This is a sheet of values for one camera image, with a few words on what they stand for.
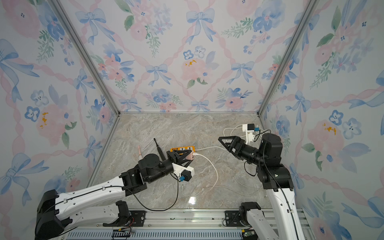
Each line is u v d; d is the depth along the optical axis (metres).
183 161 0.65
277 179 0.43
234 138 0.55
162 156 0.98
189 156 0.64
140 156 0.95
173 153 0.62
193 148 0.98
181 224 0.74
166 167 0.56
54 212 0.40
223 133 1.07
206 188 0.84
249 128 0.57
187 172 0.54
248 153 0.55
